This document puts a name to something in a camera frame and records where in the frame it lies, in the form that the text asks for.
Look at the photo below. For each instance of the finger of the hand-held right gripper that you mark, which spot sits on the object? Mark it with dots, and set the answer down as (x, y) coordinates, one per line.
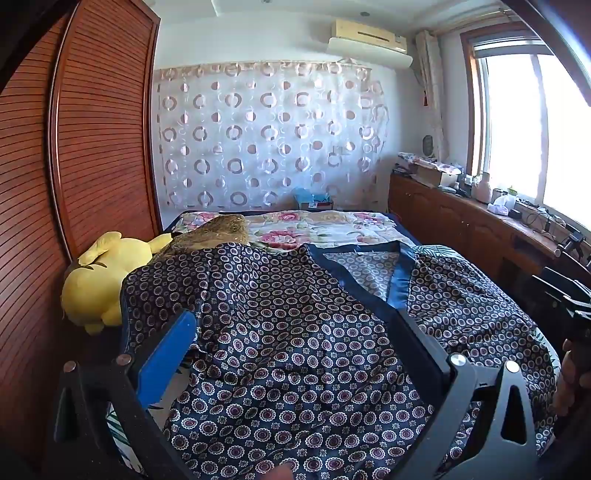
(549, 281)

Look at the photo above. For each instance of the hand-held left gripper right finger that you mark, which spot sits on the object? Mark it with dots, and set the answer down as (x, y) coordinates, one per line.
(413, 339)

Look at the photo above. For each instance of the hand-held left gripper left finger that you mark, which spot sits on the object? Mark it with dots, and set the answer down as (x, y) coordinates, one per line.
(166, 360)

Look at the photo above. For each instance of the navy circle-patterned garment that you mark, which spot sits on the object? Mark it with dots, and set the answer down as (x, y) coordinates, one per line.
(300, 346)

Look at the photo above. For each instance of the person's right hand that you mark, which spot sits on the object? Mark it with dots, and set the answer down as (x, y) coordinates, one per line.
(570, 383)

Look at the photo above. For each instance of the black mini tripod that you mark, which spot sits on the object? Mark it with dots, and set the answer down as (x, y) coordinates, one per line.
(572, 244)

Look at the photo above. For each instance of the green leaf print bedsheet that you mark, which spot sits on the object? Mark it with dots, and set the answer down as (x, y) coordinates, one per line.
(438, 250)

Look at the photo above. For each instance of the yellow plush toy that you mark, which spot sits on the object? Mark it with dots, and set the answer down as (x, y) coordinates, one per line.
(99, 281)

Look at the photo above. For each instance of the white kettle jug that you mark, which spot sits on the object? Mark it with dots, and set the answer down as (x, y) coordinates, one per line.
(482, 189)

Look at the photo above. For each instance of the long wooden cabinet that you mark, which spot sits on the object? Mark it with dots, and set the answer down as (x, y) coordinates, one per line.
(443, 217)

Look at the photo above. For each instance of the brown patterned cloth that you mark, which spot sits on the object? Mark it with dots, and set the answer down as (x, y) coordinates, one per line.
(217, 233)

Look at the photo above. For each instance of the floral blanket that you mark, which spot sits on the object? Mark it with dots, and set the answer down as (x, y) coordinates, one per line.
(323, 226)

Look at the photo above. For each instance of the cardboard box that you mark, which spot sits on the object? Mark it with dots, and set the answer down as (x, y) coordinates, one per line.
(436, 177)

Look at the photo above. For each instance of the wooden-framed window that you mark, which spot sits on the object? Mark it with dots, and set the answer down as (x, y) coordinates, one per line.
(508, 129)

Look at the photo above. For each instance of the blue tissue box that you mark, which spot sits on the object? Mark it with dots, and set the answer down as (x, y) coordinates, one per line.
(314, 199)

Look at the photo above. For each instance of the floral cloth bundle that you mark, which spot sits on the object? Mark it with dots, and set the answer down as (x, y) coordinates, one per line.
(415, 159)

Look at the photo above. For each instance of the oval grey ornament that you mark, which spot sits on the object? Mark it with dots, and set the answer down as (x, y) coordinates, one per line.
(428, 145)

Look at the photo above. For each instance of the red tassel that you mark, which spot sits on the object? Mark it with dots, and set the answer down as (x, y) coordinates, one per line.
(423, 99)

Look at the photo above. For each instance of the cream side curtain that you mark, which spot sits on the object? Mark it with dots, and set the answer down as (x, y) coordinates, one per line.
(431, 92)

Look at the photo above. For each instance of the wooden slatted wardrobe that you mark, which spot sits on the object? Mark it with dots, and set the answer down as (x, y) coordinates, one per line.
(92, 138)

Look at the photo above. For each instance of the sheer circle-patterned curtain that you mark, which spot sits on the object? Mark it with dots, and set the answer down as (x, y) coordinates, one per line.
(268, 138)

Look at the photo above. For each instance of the cream air conditioner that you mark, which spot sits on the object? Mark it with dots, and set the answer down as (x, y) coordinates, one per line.
(364, 31)

